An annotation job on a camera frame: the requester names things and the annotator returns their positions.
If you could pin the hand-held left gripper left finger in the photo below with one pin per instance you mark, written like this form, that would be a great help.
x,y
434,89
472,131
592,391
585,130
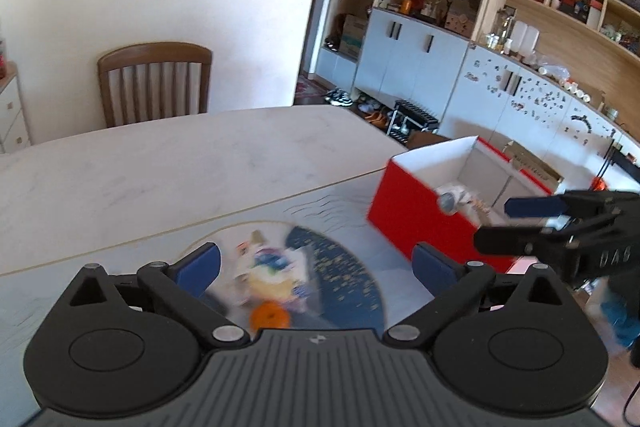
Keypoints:
x,y
200,264

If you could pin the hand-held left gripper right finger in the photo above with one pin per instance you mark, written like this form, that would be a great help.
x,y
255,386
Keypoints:
x,y
434,264

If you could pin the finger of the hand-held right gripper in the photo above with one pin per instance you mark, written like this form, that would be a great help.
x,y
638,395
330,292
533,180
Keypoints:
x,y
532,207
510,239

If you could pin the red cardboard box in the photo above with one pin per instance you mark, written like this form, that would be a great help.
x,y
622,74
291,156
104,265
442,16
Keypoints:
x,y
415,212

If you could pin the white desktop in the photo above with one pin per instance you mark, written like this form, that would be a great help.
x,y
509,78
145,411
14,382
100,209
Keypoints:
x,y
175,167

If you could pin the brown flat cardboard box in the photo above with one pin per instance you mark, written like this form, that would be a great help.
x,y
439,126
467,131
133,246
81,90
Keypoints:
x,y
532,164

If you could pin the dark blue white packet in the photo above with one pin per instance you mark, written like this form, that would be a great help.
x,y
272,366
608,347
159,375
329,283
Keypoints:
x,y
449,199

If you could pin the white blue snack packet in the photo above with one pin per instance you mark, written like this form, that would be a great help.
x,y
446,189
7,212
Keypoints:
x,y
272,269

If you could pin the orange mandarin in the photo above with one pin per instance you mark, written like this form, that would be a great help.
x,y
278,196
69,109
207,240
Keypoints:
x,y
270,318

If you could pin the printed table mat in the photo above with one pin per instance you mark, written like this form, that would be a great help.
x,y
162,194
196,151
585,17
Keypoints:
x,y
345,217

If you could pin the black rack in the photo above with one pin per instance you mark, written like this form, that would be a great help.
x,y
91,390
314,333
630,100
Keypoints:
x,y
414,119

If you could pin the orange shoes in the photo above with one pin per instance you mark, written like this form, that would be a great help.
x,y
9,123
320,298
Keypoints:
x,y
374,116

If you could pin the brown wooden chair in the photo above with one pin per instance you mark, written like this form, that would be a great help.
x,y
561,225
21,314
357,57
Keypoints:
x,y
150,82

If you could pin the pair of sneakers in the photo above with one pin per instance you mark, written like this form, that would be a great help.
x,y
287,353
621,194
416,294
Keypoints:
x,y
339,97

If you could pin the patterned rug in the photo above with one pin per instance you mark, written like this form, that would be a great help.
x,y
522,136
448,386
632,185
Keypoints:
x,y
311,89

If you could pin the white side cabinet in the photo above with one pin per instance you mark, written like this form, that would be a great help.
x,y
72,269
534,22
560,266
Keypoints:
x,y
12,117

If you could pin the cardboard carton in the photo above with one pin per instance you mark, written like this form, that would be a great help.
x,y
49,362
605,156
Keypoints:
x,y
355,37

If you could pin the grey wall cabinet unit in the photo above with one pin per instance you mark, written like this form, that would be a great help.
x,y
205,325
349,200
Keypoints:
x,y
450,32

